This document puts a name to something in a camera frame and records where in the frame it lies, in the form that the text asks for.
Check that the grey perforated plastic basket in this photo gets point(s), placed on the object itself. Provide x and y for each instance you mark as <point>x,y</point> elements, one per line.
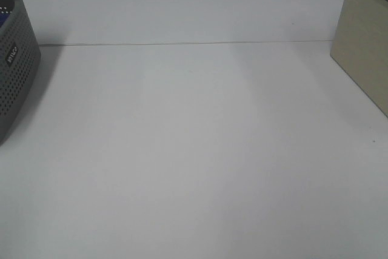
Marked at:
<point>20,59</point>

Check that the blue microfibre towel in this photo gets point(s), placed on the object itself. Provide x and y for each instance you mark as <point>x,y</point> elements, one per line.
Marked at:
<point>4,14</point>

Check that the beige fabric storage box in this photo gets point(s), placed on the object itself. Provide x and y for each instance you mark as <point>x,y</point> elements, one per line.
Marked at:
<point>360,47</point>

